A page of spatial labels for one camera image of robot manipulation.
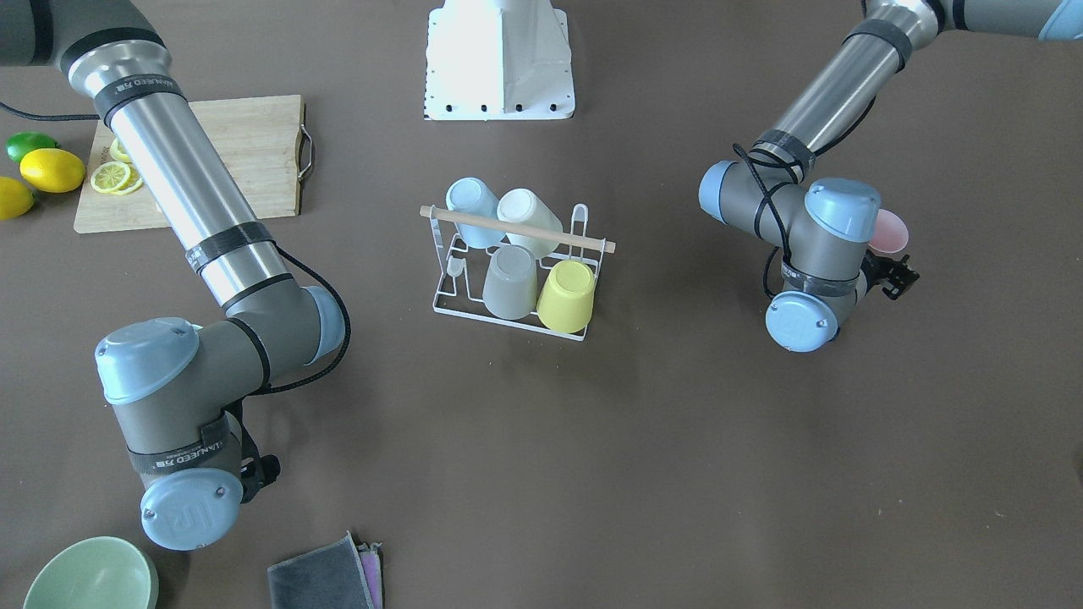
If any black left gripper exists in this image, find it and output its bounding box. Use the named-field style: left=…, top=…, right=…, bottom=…
left=861, top=250, right=919, bottom=300

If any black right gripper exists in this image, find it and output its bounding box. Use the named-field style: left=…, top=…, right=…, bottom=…
left=227, top=402, right=280, bottom=504

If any pink plastic cup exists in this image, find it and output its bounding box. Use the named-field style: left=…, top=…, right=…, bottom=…
left=869, top=209, right=910, bottom=255

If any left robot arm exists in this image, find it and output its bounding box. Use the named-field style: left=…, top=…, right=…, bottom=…
left=699, top=1, right=1080, bottom=352

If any grey plastic cup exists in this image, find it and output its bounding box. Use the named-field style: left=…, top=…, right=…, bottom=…
left=482, top=245, right=538, bottom=321

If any yellow plastic cup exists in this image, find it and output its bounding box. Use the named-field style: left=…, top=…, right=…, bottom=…
left=536, top=260, right=596, bottom=334

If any light blue plastic cup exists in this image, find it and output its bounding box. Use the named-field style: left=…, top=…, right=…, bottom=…
left=445, top=177, right=506, bottom=248

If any cream plastic cup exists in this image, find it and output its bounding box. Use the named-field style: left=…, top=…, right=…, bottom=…
left=498, top=187, right=563, bottom=259

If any grey folded cloth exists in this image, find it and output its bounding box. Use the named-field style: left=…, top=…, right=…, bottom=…
left=268, top=533, right=384, bottom=608

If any green bowl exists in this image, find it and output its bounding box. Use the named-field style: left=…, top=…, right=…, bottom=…
left=23, top=536, right=159, bottom=608

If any wooden cutting board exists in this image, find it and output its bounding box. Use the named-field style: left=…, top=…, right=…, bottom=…
left=74, top=94, right=312, bottom=233

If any lemon slice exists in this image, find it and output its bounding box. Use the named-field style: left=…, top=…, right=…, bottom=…
left=89, top=161, right=133, bottom=194
left=108, top=138, right=132, bottom=163

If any yellow lemon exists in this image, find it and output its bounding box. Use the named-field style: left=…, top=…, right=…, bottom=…
left=19, top=150, right=86, bottom=194
left=0, top=176, right=35, bottom=221

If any green lime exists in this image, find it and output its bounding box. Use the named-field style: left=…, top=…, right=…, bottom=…
left=5, top=131, right=58, bottom=163

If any white wire cup holder rack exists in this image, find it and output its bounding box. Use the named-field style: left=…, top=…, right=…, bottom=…
left=419, top=204, right=616, bottom=342

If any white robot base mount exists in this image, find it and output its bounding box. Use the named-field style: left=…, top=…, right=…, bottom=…
left=423, top=1, right=576, bottom=121

